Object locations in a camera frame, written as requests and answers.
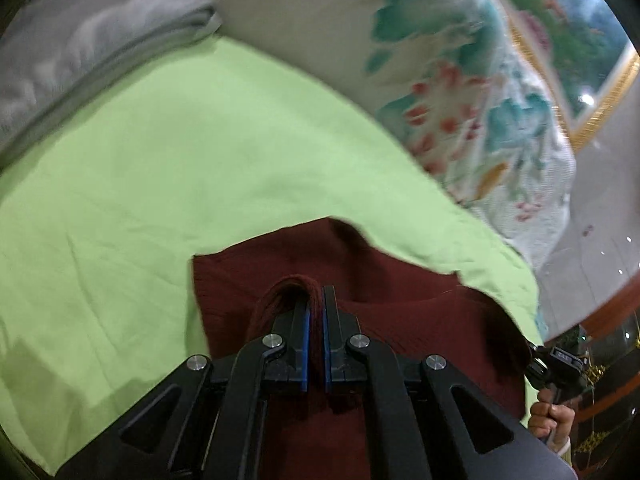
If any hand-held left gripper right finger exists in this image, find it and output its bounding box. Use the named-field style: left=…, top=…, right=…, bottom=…
left=324, top=285, right=516, bottom=480

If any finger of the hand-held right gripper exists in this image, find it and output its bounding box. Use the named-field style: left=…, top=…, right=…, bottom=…
left=522, top=340, right=552, bottom=392

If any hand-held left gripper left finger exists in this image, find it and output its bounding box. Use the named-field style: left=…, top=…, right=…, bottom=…
left=117, top=299, right=312, bottom=480

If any dark red hooded sweater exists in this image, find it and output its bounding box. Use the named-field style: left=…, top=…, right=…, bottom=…
left=192, top=216, right=541, bottom=480

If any person's right hand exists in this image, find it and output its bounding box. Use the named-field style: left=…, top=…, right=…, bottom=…
left=529, top=400, right=576, bottom=453

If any dark red wooden furniture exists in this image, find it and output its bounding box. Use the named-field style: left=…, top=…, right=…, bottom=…
left=540, top=305, right=640, bottom=480

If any light green bedsheet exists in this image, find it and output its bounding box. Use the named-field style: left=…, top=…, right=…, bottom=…
left=0, top=35, right=543, bottom=476

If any white floral quilt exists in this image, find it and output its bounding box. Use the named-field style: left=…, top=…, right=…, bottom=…
left=165, top=0, right=576, bottom=271

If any gold-framed landscape painting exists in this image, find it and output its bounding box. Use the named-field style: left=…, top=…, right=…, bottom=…
left=480, top=0, right=640, bottom=150

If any grey folded cloth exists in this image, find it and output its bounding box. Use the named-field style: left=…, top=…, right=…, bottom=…
left=0, top=0, right=223, bottom=161

